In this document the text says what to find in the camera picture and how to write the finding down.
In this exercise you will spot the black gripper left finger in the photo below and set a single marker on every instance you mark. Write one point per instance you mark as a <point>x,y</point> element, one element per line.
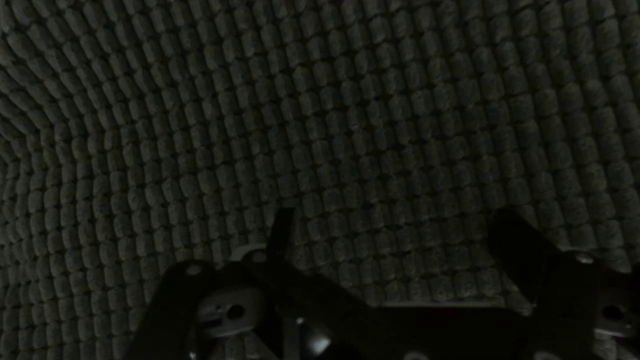
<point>221,307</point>

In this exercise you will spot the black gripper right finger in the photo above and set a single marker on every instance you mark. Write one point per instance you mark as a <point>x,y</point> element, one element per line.
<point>573,300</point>

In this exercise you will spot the grey waffle-knit pillow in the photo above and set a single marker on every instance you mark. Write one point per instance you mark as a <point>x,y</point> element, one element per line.
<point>332,107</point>

